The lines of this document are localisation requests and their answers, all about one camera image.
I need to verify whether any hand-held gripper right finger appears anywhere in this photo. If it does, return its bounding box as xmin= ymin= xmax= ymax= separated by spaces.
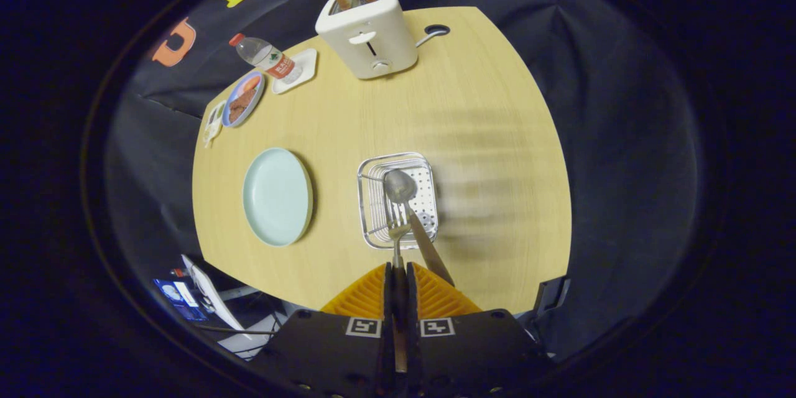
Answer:
xmin=407 ymin=261 xmax=553 ymax=398

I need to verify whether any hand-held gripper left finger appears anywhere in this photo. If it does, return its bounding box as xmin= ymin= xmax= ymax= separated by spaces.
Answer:
xmin=264 ymin=263 xmax=396 ymax=398

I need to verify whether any fork with brown handle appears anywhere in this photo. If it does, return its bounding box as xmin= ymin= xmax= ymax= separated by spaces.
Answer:
xmin=387 ymin=202 xmax=412 ymax=374

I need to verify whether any silver metal spoon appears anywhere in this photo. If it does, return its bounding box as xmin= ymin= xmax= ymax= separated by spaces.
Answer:
xmin=384 ymin=169 xmax=455 ymax=287

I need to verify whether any white paper sheet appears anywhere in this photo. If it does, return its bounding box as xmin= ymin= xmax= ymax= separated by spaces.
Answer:
xmin=218 ymin=317 xmax=293 ymax=360

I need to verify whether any white board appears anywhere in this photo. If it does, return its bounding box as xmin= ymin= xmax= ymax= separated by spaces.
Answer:
xmin=180 ymin=254 xmax=246 ymax=331

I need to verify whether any blue box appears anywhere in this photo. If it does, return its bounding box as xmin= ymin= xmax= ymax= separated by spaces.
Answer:
xmin=154 ymin=279 xmax=207 ymax=322

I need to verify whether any pale green plate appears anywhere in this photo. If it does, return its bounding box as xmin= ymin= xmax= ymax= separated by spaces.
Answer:
xmin=242 ymin=147 xmax=313 ymax=248

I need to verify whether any black backdrop cloth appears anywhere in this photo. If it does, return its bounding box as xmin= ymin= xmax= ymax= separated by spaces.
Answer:
xmin=106 ymin=0 xmax=703 ymax=355

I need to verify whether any blue rimmed plate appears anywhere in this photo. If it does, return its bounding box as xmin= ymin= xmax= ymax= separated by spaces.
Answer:
xmin=222 ymin=71 xmax=266 ymax=128

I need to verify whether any small white divided tray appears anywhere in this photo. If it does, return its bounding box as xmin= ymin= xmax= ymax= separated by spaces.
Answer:
xmin=203 ymin=99 xmax=227 ymax=149

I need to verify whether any brown meat slice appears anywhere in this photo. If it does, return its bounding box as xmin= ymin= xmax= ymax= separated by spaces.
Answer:
xmin=228 ymin=88 xmax=257 ymax=123

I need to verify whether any white square coaster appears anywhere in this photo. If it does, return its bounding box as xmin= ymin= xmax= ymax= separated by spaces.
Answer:
xmin=272 ymin=48 xmax=318 ymax=95

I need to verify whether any clear plastic water bottle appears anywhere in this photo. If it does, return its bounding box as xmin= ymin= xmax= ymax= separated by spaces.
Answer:
xmin=229 ymin=33 xmax=303 ymax=85

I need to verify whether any white toaster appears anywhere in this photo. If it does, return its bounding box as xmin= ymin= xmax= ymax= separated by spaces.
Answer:
xmin=315 ymin=0 xmax=419 ymax=80

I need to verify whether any black table bracket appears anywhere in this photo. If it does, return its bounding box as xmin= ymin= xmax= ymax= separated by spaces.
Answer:
xmin=534 ymin=275 xmax=571 ymax=318

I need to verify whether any metal wire basket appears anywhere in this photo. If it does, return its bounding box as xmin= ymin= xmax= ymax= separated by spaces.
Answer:
xmin=357 ymin=152 xmax=440 ymax=251

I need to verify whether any grey toaster cable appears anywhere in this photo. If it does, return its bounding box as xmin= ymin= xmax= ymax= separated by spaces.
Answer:
xmin=415 ymin=24 xmax=451 ymax=48

